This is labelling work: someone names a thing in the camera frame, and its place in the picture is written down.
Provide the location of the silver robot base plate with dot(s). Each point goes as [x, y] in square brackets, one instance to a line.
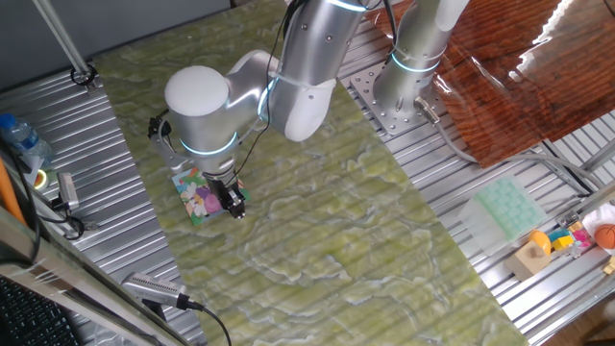
[370, 91]

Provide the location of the black keyboard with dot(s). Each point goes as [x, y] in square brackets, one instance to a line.
[33, 317]

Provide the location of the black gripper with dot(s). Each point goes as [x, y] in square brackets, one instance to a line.
[221, 180]

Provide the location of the small orange basketball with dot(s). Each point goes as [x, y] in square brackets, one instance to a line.
[605, 236]

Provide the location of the metal clamp tool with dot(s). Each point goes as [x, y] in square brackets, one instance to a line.
[67, 190]

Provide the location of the small yellow wooden block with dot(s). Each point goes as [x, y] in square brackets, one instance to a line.
[610, 265]

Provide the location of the orange rod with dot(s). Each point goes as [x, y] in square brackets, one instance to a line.
[9, 192]

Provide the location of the brown wood grain mat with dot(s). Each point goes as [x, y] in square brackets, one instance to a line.
[504, 96]

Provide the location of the aluminium support pole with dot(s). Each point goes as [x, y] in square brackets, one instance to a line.
[62, 41]

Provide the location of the yellow toy block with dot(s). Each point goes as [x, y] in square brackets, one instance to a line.
[563, 243]

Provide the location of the aluminium frame rail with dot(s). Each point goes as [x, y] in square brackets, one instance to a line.
[72, 283]

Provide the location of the wrist camera with silver bracket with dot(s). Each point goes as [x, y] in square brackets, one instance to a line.
[161, 141]

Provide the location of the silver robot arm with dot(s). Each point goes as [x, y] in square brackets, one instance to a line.
[206, 110]

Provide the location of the green ice cube tray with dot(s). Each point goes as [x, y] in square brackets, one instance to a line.
[511, 206]

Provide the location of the pink toy block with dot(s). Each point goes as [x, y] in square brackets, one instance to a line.
[582, 238]

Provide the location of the orange toy egg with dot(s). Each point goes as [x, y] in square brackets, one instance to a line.
[542, 240]

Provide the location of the ridged silver camera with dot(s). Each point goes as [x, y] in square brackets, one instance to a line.
[154, 288]

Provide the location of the white bowl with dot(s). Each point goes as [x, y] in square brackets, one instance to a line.
[598, 215]

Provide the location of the green marble pattern mat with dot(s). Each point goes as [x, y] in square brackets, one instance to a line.
[336, 216]

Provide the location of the small yellow tape roll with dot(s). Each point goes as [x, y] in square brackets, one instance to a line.
[41, 180]

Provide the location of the butterfly girl puzzle board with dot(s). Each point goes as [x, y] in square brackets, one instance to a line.
[192, 199]

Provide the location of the clear plastic water bottle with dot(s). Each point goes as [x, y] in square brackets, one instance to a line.
[24, 139]

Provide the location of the beige wooden block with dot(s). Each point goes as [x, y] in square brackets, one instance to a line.
[526, 262]

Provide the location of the blue toy block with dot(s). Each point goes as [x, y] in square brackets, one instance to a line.
[558, 234]

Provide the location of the silver camera mount clamp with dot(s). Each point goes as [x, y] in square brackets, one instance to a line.
[79, 226]

